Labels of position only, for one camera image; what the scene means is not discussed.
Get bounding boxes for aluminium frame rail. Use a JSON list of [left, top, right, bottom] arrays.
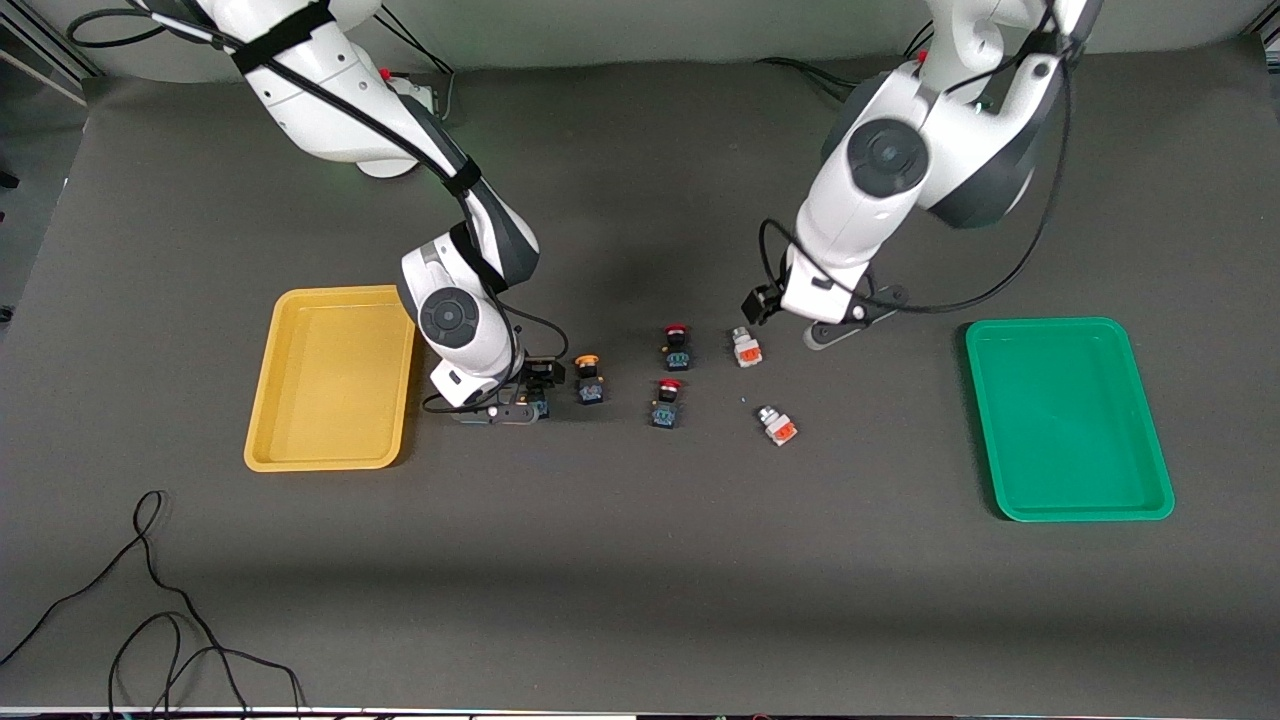
[[0, 18, 103, 99]]

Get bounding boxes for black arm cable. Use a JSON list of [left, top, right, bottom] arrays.
[[65, 0, 571, 417], [757, 0, 1079, 317]]

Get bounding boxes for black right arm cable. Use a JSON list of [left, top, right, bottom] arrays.
[[65, 0, 571, 417]]

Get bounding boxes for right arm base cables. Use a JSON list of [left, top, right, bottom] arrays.
[[378, 8, 457, 123]]

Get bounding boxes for yellow plastic tray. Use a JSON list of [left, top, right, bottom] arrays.
[[243, 284, 419, 473]]

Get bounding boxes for green plastic tray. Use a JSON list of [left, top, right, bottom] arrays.
[[964, 316, 1177, 523]]

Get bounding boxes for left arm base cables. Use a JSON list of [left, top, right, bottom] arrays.
[[755, 20, 936, 103]]

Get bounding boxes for dark grey table mat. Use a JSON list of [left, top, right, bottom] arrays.
[[0, 38, 1280, 717]]

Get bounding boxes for loose black cable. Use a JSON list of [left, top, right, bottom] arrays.
[[0, 489, 306, 717]]

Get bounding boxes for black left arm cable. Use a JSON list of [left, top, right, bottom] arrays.
[[757, 0, 1079, 317]]

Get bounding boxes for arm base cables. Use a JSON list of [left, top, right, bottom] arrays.
[[755, 20, 936, 103], [378, 8, 457, 123]]

